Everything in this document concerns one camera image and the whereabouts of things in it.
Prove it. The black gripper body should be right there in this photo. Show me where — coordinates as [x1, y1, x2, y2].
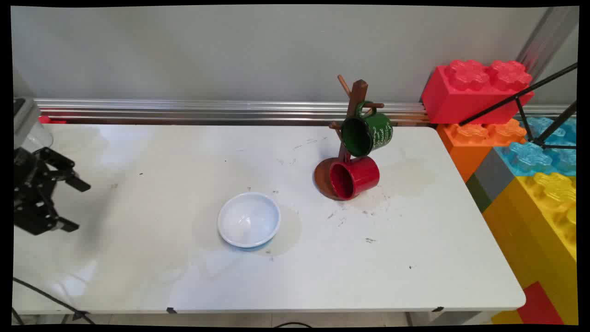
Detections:
[14, 147, 59, 236]

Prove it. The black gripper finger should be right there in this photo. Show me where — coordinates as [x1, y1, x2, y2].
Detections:
[35, 147, 91, 193]
[39, 201, 80, 233]

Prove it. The green mug with white script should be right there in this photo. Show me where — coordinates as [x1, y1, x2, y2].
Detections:
[340, 101, 394, 157]

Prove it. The white bowl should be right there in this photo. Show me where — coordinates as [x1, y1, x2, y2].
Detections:
[217, 192, 281, 249]

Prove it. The red mug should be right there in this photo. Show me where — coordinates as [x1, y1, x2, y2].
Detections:
[328, 155, 381, 201]

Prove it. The brown wooden mug tree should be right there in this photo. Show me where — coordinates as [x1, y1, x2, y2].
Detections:
[313, 75, 385, 201]

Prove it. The big orange toy brick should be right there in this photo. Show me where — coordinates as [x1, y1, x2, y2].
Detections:
[436, 119, 527, 183]

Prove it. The big red toy brick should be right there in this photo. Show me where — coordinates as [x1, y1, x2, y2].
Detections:
[420, 59, 535, 125]

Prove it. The big dark green toy brick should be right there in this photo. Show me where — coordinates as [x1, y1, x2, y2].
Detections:
[466, 174, 493, 213]

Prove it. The big grey toy brick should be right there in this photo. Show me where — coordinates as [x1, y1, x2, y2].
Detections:
[474, 148, 517, 201]

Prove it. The black tripod stand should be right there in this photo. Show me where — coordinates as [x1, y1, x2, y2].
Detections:
[459, 62, 579, 150]

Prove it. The big blue toy brick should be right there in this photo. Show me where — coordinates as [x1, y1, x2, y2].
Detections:
[494, 116, 577, 177]

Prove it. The big yellow toy brick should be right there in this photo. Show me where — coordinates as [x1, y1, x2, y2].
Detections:
[482, 172, 578, 326]

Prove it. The small red toy brick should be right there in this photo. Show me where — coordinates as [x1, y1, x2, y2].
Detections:
[516, 281, 565, 326]

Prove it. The thin black cable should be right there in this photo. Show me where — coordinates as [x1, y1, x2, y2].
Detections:
[13, 277, 95, 324]

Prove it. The aluminium rail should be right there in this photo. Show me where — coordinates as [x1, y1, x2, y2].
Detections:
[35, 98, 577, 126]

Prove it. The aluminium post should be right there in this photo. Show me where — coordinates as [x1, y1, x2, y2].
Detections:
[516, 7, 579, 79]

